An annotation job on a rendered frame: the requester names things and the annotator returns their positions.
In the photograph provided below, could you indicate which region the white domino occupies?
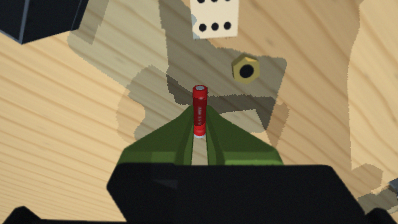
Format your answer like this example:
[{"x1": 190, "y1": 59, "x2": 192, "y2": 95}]
[{"x1": 190, "y1": 0, "x2": 239, "y2": 39}]

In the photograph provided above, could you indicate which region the yellow hex nut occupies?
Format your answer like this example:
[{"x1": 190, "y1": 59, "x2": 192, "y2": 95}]
[{"x1": 231, "y1": 53, "x2": 260, "y2": 84}]

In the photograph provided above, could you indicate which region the red battery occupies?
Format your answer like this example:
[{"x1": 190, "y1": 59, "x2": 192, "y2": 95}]
[{"x1": 193, "y1": 85, "x2": 207, "y2": 138}]

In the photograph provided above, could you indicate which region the dark blue rack of labelled bins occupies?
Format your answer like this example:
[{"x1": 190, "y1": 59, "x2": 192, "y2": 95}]
[{"x1": 0, "y1": 0, "x2": 89, "y2": 45}]

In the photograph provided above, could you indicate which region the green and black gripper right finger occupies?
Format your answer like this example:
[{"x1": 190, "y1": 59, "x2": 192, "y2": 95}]
[{"x1": 206, "y1": 105, "x2": 284, "y2": 165}]

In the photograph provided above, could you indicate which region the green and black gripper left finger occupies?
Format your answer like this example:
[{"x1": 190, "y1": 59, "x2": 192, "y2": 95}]
[{"x1": 116, "y1": 105, "x2": 194, "y2": 166}]

